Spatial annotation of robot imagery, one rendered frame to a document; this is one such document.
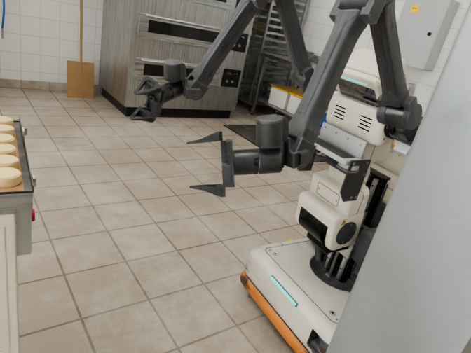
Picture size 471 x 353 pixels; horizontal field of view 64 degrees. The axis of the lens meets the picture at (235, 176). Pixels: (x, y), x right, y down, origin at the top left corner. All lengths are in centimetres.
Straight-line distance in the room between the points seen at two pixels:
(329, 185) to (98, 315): 111
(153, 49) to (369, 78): 326
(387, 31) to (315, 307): 106
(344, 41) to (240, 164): 36
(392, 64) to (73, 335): 149
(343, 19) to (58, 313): 153
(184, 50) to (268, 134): 373
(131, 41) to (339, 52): 345
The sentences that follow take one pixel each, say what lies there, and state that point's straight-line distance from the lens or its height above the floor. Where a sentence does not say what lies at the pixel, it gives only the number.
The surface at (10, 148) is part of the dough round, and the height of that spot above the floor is 92.
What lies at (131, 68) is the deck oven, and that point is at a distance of 427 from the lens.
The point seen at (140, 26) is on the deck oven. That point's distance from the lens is 420.
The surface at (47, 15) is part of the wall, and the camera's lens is 502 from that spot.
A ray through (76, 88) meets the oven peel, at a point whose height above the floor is 11.
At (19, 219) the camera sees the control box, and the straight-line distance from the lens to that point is 92.
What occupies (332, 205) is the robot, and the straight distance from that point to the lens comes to 151.
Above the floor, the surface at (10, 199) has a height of 87.
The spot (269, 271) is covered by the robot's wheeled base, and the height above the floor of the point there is 26.
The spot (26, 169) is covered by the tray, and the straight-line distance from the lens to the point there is 88.
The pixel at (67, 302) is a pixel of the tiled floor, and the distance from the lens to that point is 187.
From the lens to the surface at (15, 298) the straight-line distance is 98.
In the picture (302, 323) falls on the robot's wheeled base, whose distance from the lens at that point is 165.
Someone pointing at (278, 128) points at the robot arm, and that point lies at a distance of 80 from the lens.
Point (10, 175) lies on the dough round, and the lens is 81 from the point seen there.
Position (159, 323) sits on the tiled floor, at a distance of 178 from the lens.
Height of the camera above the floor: 128
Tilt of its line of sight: 23 degrees down
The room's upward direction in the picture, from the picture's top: 13 degrees clockwise
